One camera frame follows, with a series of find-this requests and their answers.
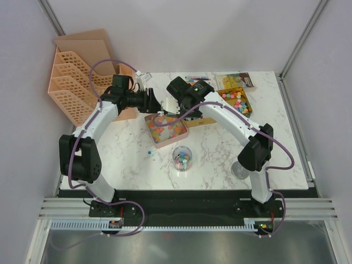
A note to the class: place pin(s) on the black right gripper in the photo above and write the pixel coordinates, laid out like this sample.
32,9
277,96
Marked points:
196,115

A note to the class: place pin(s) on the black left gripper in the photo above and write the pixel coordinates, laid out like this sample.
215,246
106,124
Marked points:
149,104

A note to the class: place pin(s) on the gold tin of lollipops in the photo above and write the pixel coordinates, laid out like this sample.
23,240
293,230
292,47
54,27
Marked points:
195,122

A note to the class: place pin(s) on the pink tray of gummy candies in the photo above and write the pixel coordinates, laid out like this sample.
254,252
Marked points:
165,135

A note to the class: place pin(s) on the gold tin of star candies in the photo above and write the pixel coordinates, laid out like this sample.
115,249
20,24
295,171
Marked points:
237,98

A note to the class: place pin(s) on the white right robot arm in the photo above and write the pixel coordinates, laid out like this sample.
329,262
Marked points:
201,98

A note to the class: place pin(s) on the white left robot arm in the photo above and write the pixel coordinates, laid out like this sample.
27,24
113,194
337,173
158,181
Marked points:
78,153

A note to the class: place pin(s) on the clear glass jar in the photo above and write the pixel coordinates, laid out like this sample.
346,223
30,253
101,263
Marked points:
182,158

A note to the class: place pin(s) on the paperback book with yellow cover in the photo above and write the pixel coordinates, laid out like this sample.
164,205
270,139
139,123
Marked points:
234,80

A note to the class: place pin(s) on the peach plastic file organizer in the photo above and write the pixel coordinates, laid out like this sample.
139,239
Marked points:
82,70

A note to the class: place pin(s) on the silver round jar lid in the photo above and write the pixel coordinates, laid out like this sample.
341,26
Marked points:
239,171

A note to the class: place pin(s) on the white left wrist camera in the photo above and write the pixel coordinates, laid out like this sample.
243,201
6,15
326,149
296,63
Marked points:
142,79

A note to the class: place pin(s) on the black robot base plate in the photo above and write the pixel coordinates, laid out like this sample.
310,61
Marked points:
185,207

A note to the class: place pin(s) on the light blue cable duct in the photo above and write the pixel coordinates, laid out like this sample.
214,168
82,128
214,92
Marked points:
122,225

